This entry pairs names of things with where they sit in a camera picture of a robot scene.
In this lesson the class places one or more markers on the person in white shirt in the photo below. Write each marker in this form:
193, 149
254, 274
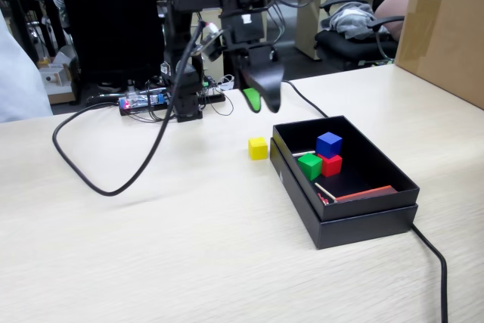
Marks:
19, 73

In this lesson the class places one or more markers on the beige drawer cabinet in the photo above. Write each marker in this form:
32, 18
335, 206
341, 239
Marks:
306, 28
215, 67

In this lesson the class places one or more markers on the orange red flat plank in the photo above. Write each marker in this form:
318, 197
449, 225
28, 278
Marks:
367, 193

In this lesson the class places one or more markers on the large cardboard box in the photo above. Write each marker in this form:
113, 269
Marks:
446, 35

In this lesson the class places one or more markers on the grey clothing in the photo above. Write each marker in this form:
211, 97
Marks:
351, 20

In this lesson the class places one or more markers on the blue wooden cube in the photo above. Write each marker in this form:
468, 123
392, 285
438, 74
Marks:
329, 145

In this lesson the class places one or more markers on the white small carton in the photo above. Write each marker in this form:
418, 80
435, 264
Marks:
52, 78

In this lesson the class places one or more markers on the red wooden cube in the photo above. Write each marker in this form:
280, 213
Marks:
332, 167

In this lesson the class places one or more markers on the black open box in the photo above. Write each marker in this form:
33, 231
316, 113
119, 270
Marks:
370, 205
363, 230

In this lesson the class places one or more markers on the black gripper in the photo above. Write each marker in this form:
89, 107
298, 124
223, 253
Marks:
244, 30

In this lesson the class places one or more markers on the black armrest office chair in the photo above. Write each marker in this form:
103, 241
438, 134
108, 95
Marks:
340, 45

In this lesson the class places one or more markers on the white thin stick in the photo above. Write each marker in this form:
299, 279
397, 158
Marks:
302, 153

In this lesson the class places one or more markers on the yellow wooden cube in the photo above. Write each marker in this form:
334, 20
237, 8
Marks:
258, 149

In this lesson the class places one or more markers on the small open cardboard box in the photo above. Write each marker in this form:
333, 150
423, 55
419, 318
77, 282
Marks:
62, 92

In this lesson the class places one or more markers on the seated person in black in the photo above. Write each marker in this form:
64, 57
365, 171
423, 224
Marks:
393, 9

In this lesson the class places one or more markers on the green wooden cube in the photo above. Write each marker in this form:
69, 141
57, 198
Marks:
310, 167

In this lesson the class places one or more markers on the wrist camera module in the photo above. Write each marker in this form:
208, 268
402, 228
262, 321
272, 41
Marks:
213, 48

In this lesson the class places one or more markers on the wooden thin stick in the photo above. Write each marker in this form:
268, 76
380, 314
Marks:
325, 191

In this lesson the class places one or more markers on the small red pieces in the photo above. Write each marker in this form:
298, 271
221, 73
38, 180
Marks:
322, 199

